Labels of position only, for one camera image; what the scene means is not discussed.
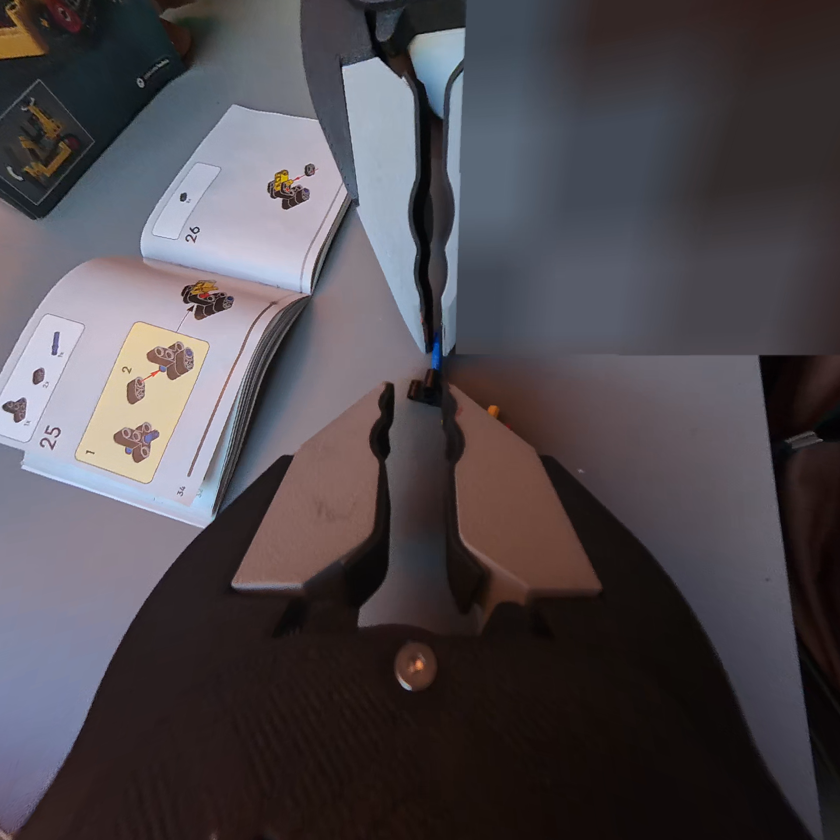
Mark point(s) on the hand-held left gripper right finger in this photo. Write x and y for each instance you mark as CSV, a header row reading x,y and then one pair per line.
x,y
518,505

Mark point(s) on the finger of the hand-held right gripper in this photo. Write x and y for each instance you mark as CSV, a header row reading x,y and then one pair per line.
x,y
387,184
453,275

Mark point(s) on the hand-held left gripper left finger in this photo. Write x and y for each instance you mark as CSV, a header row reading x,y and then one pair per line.
x,y
315,505

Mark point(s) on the blue lego pin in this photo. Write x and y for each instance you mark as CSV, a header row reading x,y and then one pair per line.
x,y
437,351

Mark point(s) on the black lego connector piece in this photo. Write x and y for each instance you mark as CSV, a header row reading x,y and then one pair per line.
x,y
423,387

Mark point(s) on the open lego instruction booklet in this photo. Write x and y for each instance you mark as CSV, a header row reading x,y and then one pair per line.
x,y
177,315

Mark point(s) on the dark lego set box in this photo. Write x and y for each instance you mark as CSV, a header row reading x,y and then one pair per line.
x,y
72,105

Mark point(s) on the brown wooden object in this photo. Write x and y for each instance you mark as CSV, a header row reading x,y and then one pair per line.
x,y
178,33

